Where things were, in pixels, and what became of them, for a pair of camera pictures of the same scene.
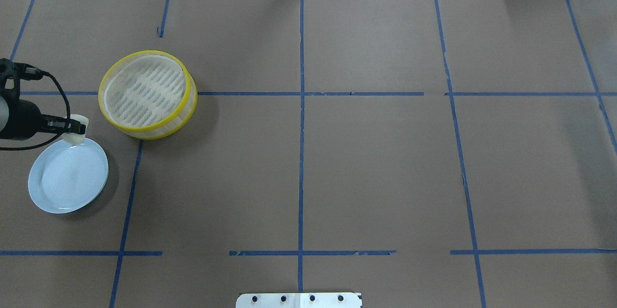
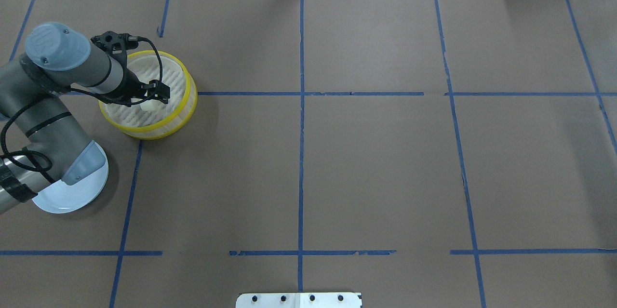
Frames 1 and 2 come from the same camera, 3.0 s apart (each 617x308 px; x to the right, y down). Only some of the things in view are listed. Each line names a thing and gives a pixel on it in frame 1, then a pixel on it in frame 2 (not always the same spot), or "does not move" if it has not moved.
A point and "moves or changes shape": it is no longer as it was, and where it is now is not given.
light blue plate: x=67 y=179 does not move
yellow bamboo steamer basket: x=147 y=94 does not move
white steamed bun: x=75 y=139 moves or changes shape
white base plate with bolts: x=299 y=300 does not move
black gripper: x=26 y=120 → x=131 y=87
